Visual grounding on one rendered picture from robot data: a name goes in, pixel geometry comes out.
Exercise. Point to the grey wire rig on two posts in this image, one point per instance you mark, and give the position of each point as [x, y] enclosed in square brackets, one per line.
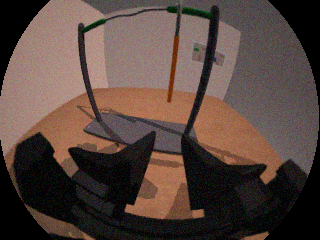
[126, 130]

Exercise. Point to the orange long handle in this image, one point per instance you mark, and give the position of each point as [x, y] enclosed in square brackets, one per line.
[175, 50]

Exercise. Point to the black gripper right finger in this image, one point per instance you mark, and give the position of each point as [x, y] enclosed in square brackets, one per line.
[209, 177]

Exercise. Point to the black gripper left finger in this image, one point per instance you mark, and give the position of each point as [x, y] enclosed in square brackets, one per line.
[124, 169]

